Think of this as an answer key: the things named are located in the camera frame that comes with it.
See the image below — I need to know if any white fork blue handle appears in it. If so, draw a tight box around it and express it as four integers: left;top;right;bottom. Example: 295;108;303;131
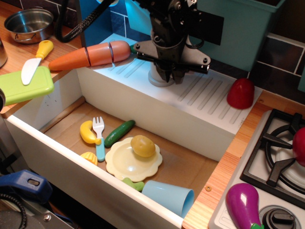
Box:
92;116;105;162

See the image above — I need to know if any black braided cable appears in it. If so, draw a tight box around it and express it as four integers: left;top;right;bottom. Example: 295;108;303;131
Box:
54;0;116;43

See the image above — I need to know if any grey toy faucet with lever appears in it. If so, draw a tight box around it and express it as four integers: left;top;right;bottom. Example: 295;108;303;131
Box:
148;63;176;87

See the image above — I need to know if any light green toy piece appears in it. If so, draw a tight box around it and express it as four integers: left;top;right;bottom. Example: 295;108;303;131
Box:
122;177;145;192

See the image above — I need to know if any green plastic cutting board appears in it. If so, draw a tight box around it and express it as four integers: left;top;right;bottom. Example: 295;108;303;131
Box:
0;66;54;105

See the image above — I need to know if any green toy cucumber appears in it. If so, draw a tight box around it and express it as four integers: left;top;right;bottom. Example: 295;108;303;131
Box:
104;120;135;148

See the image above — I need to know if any black stove burner grate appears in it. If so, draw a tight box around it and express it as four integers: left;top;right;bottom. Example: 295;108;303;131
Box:
240;109;305;208

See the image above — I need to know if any blue clamp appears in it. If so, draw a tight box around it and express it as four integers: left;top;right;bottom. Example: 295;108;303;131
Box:
0;170;53;204

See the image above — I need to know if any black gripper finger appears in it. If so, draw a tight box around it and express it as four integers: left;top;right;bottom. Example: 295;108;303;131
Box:
173;68;189;84
155;63;172;83

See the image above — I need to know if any red toy pepper half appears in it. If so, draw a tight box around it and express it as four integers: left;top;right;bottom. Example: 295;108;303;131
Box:
227;78;254;109

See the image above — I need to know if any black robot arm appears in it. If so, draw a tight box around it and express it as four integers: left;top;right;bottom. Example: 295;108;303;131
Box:
133;0;211;84

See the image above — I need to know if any steel toy pot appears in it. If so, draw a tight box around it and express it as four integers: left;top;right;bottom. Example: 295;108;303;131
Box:
4;8;54;44

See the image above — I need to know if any red toy apple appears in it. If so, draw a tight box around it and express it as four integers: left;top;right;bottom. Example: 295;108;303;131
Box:
293;127;305;167

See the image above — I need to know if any purple toy eggplant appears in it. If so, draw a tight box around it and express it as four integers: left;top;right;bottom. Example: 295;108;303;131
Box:
225;183;264;229

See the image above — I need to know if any yellow toy potato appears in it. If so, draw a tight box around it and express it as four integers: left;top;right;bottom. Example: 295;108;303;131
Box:
131;135;155;157

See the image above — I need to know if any white toy knife yellow handle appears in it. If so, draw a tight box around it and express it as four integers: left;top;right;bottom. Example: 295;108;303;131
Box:
21;40;54;85

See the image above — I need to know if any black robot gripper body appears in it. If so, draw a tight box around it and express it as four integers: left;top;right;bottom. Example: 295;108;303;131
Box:
133;14;211;74

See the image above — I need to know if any black stove knob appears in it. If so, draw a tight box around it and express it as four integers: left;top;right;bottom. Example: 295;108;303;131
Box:
259;205;302;229

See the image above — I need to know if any light blue plastic cup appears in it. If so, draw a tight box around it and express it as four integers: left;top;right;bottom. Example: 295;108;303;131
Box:
142;180;194;218

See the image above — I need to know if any light blue plastic bin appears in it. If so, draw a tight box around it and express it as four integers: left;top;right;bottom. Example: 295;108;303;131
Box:
125;0;284;71

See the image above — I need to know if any yellow toy banana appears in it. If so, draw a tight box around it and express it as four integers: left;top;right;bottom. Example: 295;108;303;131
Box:
80;120;102;145

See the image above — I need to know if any yellow toy corn piece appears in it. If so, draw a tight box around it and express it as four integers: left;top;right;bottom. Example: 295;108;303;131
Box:
81;152;98;166

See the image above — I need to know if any white toy sink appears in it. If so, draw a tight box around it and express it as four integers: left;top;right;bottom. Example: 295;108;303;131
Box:
5;32;264;229

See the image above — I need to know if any pale yellow toy plate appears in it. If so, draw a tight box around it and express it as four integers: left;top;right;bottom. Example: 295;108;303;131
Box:
105;137;163;182

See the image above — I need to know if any orange wooden toy carrot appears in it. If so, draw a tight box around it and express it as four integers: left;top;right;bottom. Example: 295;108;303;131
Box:
48;41;132;71

